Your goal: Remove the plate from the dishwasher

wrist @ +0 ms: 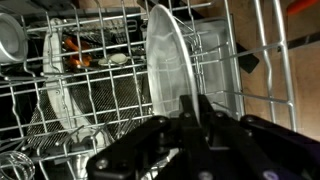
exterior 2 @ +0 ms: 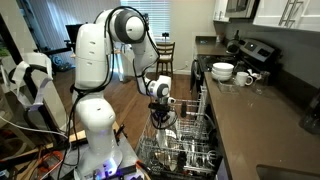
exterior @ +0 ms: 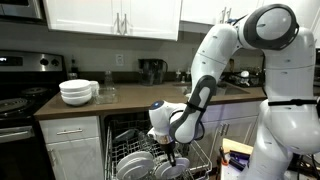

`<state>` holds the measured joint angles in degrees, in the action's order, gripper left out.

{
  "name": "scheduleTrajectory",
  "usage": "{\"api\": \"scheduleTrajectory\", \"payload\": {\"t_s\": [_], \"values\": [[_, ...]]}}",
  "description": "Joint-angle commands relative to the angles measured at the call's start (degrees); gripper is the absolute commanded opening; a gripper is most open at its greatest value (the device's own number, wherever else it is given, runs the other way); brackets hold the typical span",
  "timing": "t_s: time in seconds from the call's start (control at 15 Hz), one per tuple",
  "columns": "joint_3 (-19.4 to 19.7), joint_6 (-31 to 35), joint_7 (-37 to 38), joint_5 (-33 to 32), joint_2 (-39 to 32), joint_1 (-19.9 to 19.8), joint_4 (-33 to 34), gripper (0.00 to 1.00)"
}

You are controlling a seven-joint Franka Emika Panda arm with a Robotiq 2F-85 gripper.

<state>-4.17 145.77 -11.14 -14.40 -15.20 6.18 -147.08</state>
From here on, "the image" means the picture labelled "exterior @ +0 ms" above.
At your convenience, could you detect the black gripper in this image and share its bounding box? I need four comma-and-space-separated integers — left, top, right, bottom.
161, 141, 177, 168

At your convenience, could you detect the dark dishwasher tub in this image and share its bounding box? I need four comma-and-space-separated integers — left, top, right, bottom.
100, 109, 158, 158

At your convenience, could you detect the dark grey dish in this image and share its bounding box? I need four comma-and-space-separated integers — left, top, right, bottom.
113, 128, 138, 144

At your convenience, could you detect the white perforated board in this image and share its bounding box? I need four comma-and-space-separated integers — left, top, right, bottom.
219, 162, 250, 180

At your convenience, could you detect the wooden board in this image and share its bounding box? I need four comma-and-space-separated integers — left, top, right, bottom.
221, 137, 255, 158

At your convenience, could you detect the purple black tool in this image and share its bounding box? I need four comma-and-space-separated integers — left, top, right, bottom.
229, 149, 251, 162

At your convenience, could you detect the white sink base cabinet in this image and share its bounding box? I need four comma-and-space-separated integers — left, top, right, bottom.
196, 99, 265, 168

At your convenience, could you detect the small soap bottle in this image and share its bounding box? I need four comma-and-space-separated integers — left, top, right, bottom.
175, 69, 183, 84
185, 68, 193, 83

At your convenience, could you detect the white lower cabinet door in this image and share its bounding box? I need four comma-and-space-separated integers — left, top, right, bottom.
44, 137, 105, 180

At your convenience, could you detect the clear glass container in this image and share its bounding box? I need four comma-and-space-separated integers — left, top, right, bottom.
94, 87, 119, 105

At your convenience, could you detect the clear glass bottle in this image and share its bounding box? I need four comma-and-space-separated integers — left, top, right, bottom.
103, 70, 116, 93

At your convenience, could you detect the white mug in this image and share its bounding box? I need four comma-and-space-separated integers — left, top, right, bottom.
89, 80, 100, 98

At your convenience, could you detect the white drawer front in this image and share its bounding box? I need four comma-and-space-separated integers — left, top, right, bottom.
39, 115, 101, 145

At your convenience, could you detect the black dish drying rack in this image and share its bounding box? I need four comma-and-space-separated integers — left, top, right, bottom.
228, 69, 265, 88

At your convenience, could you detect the white bowl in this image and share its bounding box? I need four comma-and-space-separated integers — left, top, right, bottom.
58, 78, 92, 93
60, 93, 93, 107
60, 88, 93, 99

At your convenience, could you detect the dark bottle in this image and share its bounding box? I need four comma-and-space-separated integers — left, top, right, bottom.
69, 58, 80, 80

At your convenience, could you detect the white upper cabinet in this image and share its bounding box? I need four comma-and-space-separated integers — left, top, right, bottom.
42, 0, 183, 42
179, 0, 264, 34

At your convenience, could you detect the black steel stove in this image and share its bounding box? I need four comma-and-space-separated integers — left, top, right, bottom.
0, 49, 68, 180

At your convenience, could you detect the steel toaster oven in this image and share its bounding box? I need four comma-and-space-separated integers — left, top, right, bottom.
313, 48, 320, 88

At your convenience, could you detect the steel microwave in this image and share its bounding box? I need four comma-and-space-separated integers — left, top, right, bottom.
0, 0, 46, 24

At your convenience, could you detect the white wire dishwasher rack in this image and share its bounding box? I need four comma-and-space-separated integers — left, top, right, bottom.
104, 118, 213, 180

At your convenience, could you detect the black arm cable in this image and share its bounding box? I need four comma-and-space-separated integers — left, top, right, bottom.
194, 120, 206, 141

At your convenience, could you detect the orange handled tool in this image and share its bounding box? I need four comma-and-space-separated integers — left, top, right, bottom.
218, 146, 230, 167

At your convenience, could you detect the silver drawer handle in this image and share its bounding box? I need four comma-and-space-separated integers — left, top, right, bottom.
55, 128, 84, 136

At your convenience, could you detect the white wall outlet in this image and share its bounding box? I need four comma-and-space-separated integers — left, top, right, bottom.
115, 53, 125, 67

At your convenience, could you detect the black cable bundle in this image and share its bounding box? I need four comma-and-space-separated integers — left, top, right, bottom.
289, 152, 320, 180

